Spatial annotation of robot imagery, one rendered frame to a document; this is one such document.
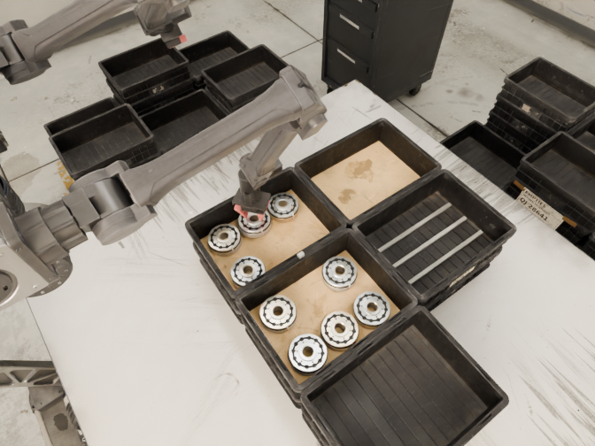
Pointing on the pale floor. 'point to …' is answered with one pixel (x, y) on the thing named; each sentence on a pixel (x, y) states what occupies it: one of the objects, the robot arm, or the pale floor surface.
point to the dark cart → (382, 43)
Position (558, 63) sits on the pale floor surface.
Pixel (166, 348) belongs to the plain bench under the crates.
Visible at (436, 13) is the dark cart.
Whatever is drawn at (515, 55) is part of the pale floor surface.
